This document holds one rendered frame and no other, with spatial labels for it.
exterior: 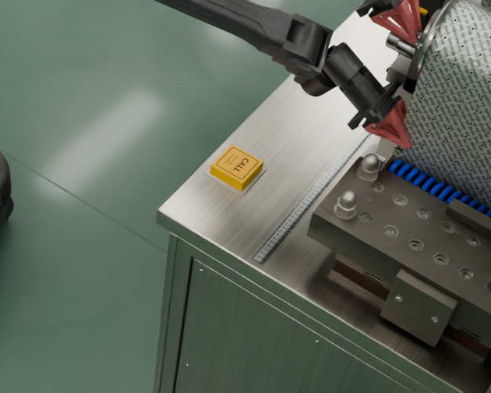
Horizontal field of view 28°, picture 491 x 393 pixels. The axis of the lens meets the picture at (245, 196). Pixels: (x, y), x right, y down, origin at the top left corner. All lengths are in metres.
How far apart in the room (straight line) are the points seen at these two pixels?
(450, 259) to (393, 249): 0.09
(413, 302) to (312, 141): 0.44
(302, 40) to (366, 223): 0.31
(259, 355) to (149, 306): 0.88
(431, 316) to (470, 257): 0.11
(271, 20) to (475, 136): 0.37
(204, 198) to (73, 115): 1.44
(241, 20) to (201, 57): 1.79
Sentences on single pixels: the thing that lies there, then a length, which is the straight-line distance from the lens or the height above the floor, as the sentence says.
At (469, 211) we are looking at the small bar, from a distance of 1.61.
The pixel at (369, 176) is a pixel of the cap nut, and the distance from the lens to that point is 1.62.
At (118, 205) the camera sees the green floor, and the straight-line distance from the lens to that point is 2.87.
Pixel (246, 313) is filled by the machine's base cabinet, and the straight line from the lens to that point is 1.75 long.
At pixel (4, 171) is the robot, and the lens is 2.63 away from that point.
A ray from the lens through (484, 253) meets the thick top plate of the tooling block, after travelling 1.59.
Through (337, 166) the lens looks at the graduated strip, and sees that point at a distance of 1.82.
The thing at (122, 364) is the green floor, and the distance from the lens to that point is 2.56.
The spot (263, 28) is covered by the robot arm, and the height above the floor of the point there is 1.22.
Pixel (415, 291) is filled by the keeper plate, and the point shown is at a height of 1.01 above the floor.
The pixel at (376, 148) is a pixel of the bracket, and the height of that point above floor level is 0.91.
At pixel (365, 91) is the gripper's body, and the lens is 1.61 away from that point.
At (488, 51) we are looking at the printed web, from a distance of 1.51.
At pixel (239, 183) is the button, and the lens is 1.72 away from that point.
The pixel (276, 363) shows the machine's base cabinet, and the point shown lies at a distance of 1.81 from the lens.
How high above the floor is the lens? 2.20
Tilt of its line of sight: 49 degrees down
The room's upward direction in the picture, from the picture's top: 11 degrees clockwise
